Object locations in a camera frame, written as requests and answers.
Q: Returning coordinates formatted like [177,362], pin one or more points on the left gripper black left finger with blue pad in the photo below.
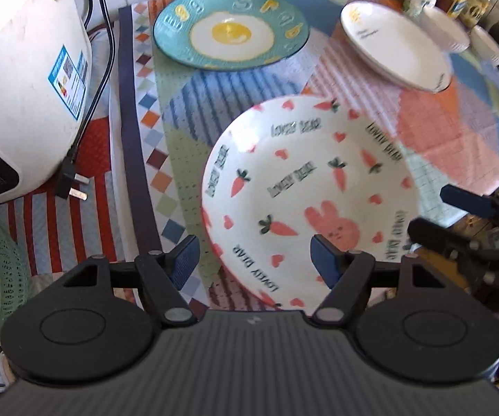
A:
[162,276]

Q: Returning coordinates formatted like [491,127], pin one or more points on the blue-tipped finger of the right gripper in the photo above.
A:
[486,207]

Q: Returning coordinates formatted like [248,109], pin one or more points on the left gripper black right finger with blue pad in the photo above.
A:
[348,276]

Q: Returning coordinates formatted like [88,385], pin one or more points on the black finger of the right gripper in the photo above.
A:
[480,267]

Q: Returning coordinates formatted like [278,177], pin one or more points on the white carrot bunny plate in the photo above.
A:
[294,167]

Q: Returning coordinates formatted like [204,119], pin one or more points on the white ribbed bowl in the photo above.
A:
[447,33]
[484,45]

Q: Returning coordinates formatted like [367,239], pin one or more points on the white plate dark rim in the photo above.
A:
[395,47]

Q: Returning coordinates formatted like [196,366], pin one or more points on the teal fried egg plate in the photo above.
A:
[228,35]

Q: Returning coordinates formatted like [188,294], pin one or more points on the colourful patchwork table mat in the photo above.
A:
[171,117]

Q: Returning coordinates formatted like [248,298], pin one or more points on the red striped cloth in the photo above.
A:
[55,234]

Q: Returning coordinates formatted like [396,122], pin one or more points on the white rice cooker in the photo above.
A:
[45,67]

